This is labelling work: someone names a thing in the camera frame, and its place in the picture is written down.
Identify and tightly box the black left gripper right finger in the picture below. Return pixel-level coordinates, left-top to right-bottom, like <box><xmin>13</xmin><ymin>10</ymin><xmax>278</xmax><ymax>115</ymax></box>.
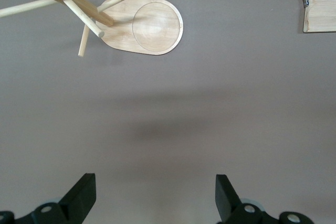
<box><xmin>215</xmin><ymin>174</ymin><xmax>314</xmax><ymax>224</ymax></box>

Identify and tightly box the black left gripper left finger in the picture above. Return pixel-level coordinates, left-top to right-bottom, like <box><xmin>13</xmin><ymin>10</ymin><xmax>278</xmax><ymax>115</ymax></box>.
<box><xmin>0</xmin><ymin>173</ymin><xmax>97</xmax><ymax>224</ymax></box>

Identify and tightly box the bamboo cutting board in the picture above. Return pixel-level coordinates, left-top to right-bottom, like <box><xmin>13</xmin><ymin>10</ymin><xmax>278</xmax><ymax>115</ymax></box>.
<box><xmin>303</xmin><ymin>0</ymin><xmax>336</xmax><ymax>34</ymax></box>

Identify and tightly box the wooden mug rack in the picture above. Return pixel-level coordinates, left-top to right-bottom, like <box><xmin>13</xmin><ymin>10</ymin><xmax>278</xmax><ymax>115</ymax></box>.
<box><xmin>0</xmin><ymin>0</ymin><xmax>184</xmax><ymax>57</ymax></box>

